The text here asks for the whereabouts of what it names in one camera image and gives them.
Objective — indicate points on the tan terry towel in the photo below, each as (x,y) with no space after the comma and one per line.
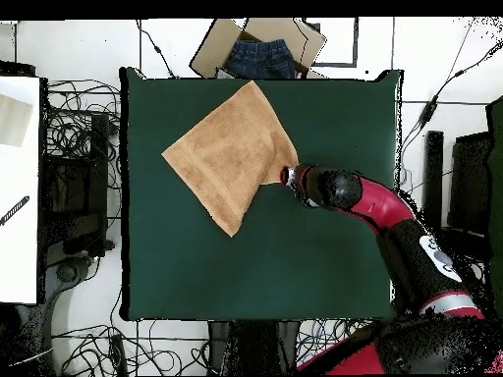
(228,157)

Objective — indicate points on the black flat panel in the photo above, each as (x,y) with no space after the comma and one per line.
(469,184)

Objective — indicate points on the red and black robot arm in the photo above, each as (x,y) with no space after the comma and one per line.
(377,204)

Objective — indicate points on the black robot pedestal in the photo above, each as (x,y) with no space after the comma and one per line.
(251,349)

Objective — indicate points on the black upright bar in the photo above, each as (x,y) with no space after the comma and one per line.
(434,176)

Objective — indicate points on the brown cardboard box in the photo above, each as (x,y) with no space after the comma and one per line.
(212,51)

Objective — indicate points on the white table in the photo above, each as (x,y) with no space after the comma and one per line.
(19,255)

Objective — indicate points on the black equipment rack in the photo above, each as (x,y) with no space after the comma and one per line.
(74,188)

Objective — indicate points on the black striped strip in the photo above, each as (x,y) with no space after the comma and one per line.
(15,210)

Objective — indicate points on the beige block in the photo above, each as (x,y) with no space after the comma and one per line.
(13,119)

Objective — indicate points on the dark green table cloth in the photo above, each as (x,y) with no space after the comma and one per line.
(275,275)

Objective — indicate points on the blue denim jeans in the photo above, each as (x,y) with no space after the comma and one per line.
(259,59)

